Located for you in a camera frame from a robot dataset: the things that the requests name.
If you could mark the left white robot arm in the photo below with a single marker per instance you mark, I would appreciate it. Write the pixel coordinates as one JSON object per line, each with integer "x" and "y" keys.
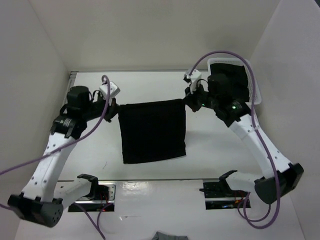
{"x": 39, "y": 201}

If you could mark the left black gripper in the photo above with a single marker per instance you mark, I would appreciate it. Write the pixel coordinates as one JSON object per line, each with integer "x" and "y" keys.
{"x": 112, "y": 110}

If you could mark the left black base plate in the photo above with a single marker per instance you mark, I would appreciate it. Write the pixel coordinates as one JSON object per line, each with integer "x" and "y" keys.
{"x": 104, "y": 200}

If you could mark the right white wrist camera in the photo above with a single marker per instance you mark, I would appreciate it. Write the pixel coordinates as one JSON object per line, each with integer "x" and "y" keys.
{"x": 192, "y": 77}

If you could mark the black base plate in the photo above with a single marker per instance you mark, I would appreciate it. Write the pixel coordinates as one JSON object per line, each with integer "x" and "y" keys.
{"x": 104, "y": 200}
{"x": 218, "y": 198}

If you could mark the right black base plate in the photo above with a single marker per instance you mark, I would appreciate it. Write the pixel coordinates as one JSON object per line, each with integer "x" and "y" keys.
{"x": 218, "y": 198}

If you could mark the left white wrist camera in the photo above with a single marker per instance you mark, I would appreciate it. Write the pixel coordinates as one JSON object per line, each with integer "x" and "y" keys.
{"x": 111, "y": 90}

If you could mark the black skirt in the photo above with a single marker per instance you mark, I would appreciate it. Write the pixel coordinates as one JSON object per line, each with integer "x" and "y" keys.
{"x": 152, "y": 131}

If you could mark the black skirts in basket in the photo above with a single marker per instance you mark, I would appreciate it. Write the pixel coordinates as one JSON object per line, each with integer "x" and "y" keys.
{"x": 237, "y": 77}

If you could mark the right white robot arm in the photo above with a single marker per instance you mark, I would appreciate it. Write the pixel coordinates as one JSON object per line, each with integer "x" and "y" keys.
{"x": 279, "y": 175}

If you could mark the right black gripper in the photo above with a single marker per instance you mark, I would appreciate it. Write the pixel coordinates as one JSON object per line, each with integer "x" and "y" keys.
{"x": 190, "y": 98}

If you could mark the white plastic basket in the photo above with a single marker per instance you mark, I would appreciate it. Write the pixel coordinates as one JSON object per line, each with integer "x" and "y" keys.
{"x": 257, "y": 99}

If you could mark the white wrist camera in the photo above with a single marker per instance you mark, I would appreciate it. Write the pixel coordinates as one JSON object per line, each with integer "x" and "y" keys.
{"x": 192, "y": 77}
{"x": 111, "y": 90}

